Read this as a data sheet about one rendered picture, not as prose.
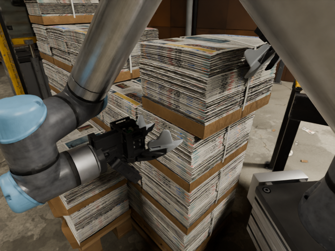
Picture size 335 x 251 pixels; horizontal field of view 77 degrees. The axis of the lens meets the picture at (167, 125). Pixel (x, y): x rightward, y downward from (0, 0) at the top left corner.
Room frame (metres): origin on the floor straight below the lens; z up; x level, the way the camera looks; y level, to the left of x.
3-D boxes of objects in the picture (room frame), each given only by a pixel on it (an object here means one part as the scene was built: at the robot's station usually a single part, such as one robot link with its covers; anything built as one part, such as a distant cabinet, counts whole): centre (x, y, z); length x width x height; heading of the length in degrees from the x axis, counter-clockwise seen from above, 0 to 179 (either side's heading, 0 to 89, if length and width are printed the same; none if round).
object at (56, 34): (1.37, 0.48, 0.95); 0.38 x 0.29 x 0.23; 133
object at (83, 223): (0.97, 0.57, 0.30); 0.76 x 0.30 x 0.60; 43
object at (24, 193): (0.29, 0.23, 0.88); 0.11 x 0.08 x 0.09; 131
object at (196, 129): (0.64, -0.06, 0.86); 0.29 x 0.16 x 0.04; 41
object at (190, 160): (1.06, 0.18, 0.42); 1.17 x 0.39 x 0.83; 43
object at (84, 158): (0.34, 0.17, 0.87); 0.08 x 0.05 x 0.08; 41
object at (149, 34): (1.16, 0.28, 0.95); 0.38 x 0.29 x 0.23; 131
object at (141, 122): (0.49, 0.07, 0.88); 0.09 x 0.03 x 0.06; 158
